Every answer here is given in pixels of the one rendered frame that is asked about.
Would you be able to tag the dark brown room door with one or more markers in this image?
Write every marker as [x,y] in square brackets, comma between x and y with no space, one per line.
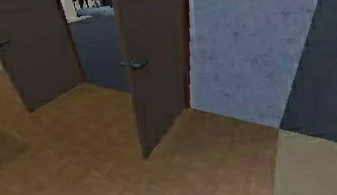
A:
[156,53]
[36,55]

